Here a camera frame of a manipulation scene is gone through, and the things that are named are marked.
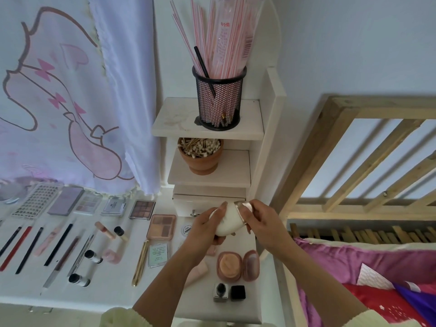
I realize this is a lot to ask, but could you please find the square bottle with black cap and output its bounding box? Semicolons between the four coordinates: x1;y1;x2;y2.
213;282;229;302

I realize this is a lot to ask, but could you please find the dark container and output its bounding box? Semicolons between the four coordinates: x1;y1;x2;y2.
192;66;248;131

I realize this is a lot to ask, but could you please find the white table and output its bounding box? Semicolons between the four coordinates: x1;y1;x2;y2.
0;183;263;321

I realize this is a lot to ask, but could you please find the person's left forearm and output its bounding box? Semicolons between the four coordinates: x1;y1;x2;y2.
101;248;208;327

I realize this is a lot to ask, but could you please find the terracotta pot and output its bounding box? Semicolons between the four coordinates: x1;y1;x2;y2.
178;137;224;176

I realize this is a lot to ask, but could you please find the white egg-shaped case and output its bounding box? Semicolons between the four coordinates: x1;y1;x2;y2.
210;201;249;237

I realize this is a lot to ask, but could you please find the white false eyelash tray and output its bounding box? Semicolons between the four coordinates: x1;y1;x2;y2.
11;184;61;220

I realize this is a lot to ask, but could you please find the red shiny packet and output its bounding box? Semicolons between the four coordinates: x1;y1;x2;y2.
344;282;420;327

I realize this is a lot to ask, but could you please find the tan eyeshadow palette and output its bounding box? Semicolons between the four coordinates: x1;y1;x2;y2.
146;214;177;241

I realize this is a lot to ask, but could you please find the bunch of cotton swabs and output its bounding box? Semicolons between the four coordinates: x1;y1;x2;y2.
180;138;222;159

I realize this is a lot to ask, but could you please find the person's left hand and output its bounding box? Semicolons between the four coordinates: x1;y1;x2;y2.
183;203;229;263

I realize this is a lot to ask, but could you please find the lavender rectangular palette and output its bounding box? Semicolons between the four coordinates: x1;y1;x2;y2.
48;186;85;216

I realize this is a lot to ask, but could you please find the pink cartoon print cloth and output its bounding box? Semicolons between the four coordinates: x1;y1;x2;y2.
0;0;161;195

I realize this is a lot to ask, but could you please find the bunch of pink sticks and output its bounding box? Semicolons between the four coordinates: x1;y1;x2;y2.
170;0;267;79

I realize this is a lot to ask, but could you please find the white paper sheet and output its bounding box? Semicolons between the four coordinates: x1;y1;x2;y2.
357;262;396;290

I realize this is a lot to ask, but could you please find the person's right hand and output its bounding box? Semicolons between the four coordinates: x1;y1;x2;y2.
238;198;297;256

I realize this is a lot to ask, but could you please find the wooden bed frame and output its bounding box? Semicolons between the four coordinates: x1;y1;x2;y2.
269;95;436;327

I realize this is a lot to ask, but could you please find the red lip pencil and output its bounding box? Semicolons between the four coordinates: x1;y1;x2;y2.
0;226;33;273

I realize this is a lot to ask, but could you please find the pink cushion compact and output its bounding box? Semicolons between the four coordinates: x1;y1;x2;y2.
217;250;261;283

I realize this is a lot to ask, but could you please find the round silver compact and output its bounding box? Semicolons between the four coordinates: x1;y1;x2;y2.
0;182;28;205

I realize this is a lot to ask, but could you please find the white shelf unit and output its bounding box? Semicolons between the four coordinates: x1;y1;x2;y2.
151;64;287;218

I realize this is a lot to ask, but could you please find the small white bow-handle drawer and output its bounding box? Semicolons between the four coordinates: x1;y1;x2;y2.
172;194;246;217

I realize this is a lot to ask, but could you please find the person's right forearm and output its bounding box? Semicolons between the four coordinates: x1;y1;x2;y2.
276;242;436;327

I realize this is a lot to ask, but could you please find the pink foundation tube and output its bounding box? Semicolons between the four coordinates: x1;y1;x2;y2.
184;261;211;289

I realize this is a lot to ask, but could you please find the blue cloth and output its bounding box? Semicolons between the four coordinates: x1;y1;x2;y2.
395;282;436;324

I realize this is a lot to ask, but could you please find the clear eyeshadow palette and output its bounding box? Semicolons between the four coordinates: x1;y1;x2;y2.
74;191;104;215

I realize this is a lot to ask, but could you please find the dark brown eyeshadow palette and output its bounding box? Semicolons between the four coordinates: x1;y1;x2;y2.
129;200;157;221

